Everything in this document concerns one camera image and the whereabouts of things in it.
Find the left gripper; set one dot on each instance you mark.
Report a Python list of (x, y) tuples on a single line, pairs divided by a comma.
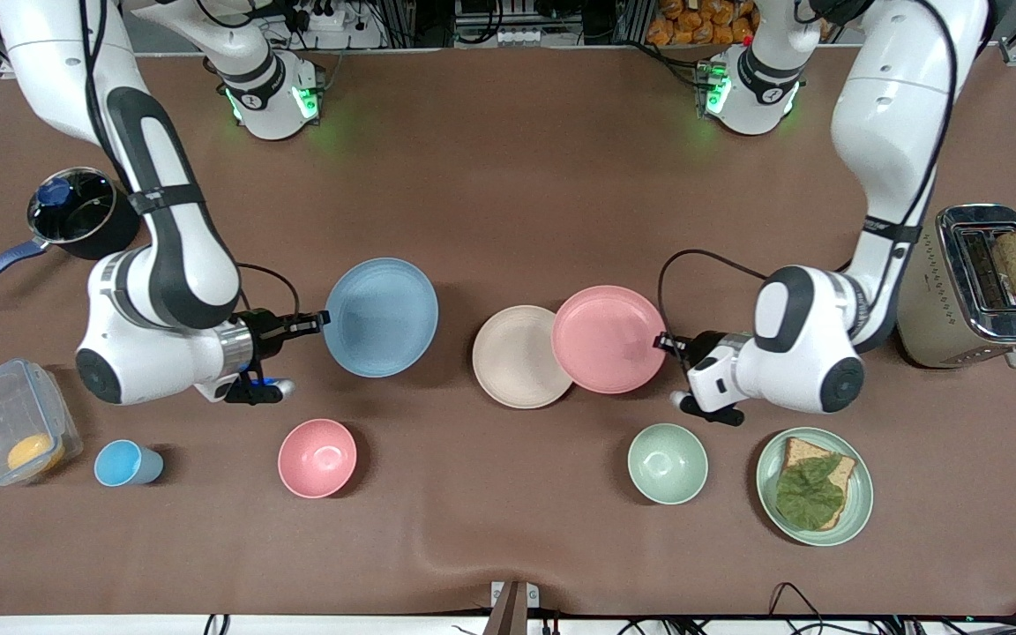
[(700, 347)]

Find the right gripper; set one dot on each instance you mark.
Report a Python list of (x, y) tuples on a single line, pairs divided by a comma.
[(268, 338)]

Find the pink shallow plate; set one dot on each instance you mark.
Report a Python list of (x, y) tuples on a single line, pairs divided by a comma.
[(609, 339)]

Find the blue shallow plate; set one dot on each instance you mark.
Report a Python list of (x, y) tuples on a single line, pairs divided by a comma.
[(380, 317)]

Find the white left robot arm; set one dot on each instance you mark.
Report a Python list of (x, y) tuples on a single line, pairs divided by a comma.
[(887, 132)]

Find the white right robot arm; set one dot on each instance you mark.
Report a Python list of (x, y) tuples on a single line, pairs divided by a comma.
[(164, 353)]

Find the green bowl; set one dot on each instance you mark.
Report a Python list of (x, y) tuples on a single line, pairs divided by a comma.
[(668, 463)]

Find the pink bowl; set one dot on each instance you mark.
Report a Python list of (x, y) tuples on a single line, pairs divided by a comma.
[(317, 459)]

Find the beige shallow plate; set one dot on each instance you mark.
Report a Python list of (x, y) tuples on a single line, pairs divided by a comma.
[(512, 357)]

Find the brown bread slice under lettuce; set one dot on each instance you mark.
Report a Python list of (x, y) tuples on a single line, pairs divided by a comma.
[(799, 451)]

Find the green lettuce leaf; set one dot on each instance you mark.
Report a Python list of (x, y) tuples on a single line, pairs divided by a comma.
[(808, 498)]

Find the brown tablecloth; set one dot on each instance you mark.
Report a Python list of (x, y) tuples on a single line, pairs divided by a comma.
[(508, 176)]

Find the blue cup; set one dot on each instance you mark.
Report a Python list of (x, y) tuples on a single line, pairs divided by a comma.
[(120, 463)]

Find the green plate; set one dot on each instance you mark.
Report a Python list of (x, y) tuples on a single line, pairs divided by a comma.
[(861, 494)]

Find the glass lid with blue knob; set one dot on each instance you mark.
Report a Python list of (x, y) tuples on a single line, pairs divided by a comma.
[(85, 212)]

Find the beige chrome toaster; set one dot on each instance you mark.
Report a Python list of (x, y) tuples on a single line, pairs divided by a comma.
[(931, 309)]

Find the orange round food piece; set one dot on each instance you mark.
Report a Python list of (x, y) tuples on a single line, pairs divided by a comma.
[(32, 451)]

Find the white power strip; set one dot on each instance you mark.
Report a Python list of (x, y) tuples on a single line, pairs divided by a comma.
[(508, 35), (327, 16)]

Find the bag of orange buns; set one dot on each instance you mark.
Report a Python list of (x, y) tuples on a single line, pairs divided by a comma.
[(693, 22)]

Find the grey metal bracket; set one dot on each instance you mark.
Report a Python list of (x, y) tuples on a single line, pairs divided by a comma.
[(512, 608)]

